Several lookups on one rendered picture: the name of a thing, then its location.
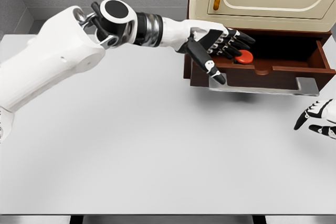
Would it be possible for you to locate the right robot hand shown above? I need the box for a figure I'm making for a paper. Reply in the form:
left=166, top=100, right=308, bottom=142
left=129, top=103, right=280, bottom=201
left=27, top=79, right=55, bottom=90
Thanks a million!
left=293, top=98, right=336, bottom=139

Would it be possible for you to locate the brown wooden drawer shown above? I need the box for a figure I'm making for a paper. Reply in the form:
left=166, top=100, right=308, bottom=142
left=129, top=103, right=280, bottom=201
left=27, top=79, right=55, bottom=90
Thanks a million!
left=183, top=27, right=336, bottom=92

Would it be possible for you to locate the red button switch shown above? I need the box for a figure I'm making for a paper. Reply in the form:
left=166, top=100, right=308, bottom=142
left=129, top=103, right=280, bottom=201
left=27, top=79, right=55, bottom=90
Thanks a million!
left=233, top=49, right=254, bottom=65

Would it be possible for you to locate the silver drawer handle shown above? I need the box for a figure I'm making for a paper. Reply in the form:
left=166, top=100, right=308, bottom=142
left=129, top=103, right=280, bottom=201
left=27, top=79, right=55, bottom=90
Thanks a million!
left=208, top=76, right=320, bottom=97

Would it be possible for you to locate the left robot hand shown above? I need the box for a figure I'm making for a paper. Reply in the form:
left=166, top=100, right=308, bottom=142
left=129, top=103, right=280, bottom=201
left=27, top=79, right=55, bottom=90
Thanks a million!
left=178, top=19, right=256, bottom=86

